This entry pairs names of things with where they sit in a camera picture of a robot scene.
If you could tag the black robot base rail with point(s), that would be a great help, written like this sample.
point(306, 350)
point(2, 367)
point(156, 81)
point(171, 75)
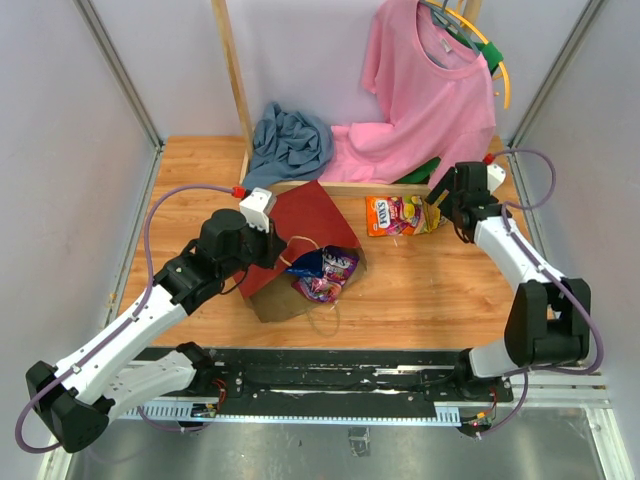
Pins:
point(338, 384)

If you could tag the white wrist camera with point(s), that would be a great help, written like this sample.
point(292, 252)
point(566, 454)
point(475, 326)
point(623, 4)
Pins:
point(256, 205)
point(496, 175)

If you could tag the blue snack bag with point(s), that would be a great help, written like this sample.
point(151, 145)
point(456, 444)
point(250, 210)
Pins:
point(311, 264)

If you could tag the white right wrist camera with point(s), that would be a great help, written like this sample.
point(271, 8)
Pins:
point(496, 175)

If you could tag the wooden clothes rack frame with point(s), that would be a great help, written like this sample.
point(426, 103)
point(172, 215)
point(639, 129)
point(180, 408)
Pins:
point(325, 85)

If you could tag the yellow clothes hanger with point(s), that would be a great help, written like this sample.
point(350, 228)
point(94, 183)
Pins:
point(459, 21)

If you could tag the yellow M&M's candy bag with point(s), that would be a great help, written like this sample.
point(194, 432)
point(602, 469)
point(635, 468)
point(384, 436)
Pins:
point(434, 218)

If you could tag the crumpled blue cloth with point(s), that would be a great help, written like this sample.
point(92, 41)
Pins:
point(288, 146)

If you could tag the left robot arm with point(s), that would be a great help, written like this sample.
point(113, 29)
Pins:
point(79, 396)

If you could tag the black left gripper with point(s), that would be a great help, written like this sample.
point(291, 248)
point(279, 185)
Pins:
point(274, 246)

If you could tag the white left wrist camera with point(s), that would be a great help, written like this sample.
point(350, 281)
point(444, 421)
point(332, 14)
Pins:
point(256, 205)

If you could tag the grey clothes hanger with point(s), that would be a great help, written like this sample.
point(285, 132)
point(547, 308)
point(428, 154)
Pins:
point(442, 39)

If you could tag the orange Fox's candy bag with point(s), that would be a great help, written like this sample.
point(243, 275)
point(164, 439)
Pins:
point(396, 216)

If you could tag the purple Fox's candy bag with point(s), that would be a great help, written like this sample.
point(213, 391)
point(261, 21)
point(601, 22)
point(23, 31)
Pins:
point(339, 266)

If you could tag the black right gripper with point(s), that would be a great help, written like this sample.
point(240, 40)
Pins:
point(446, 183)

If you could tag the red brown paper bag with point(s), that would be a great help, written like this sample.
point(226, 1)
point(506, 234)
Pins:
point(307, 220)

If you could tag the pink t-shirt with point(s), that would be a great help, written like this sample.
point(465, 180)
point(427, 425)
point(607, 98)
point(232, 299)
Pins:
point(436, 96)

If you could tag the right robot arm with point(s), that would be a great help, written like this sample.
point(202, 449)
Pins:
point(546, 326)

